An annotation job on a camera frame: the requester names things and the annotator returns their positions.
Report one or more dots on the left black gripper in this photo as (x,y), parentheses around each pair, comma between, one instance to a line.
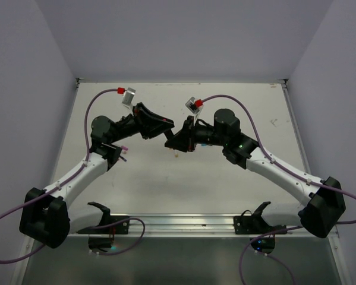
(150,124)

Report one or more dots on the black marker pen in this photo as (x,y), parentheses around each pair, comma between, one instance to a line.
(168,126)

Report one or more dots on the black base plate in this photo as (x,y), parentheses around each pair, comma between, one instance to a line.
(250,225)
(120,229)

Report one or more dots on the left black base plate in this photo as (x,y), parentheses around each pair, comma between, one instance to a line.
(120,229)

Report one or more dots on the aluminium mounting rail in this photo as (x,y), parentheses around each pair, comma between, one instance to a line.
(180,224)

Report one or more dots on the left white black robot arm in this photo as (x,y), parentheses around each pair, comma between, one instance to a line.
(102,155)

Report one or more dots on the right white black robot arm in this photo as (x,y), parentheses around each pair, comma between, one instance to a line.
(317,207)

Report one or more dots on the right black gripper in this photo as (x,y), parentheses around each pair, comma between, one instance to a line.
(185,139)

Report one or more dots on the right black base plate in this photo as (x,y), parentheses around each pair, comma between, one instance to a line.
(250,225)

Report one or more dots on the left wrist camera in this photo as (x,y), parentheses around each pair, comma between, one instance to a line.
(127,98)

